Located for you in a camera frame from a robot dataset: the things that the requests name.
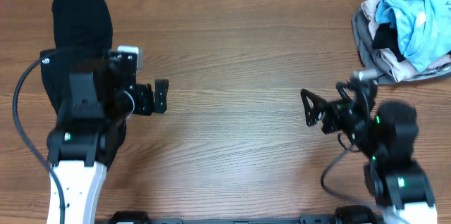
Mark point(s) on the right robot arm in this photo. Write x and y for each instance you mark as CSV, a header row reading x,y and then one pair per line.
x,y
399,185

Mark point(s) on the black garment in pile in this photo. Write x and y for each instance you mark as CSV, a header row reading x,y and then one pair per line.
x,y
386,38

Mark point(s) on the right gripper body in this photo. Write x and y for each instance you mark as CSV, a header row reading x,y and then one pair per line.
x,y
356,126

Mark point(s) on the light blue t-shirt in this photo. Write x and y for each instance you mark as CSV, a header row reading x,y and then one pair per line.
x,y
423,28

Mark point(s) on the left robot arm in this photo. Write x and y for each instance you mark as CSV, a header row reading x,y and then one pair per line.
x,y
94,93

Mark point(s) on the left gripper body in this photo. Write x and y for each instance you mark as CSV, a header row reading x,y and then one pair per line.
x,y
137,103

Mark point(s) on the grey garment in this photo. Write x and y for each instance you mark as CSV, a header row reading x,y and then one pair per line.
x,y
366,48

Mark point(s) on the black t-shirt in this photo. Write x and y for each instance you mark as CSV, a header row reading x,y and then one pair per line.
x,y
82,30

